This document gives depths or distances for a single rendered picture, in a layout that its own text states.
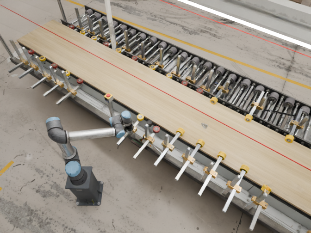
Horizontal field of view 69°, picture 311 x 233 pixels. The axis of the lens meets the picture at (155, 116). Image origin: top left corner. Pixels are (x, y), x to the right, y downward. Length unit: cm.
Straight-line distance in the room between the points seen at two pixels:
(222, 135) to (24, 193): 265
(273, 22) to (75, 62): 263
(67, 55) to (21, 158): 164
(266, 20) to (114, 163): 264
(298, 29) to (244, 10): 30
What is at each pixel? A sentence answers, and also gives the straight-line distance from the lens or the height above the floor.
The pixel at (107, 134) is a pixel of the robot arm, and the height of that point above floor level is 125.
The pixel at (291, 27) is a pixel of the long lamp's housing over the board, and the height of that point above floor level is 238.
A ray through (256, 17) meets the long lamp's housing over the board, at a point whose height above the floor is 236.
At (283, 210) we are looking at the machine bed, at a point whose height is 68.
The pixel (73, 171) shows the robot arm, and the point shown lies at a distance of 248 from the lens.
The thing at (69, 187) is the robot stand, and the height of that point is 60.
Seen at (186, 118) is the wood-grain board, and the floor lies 90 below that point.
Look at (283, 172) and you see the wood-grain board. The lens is 268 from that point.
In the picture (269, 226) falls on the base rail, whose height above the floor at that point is 69.
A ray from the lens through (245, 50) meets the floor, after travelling 540.
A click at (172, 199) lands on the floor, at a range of 318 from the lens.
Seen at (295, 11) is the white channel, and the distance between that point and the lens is 145.
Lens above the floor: 305
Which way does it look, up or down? 54 degrees down
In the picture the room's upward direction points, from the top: 2 degrees clockwise
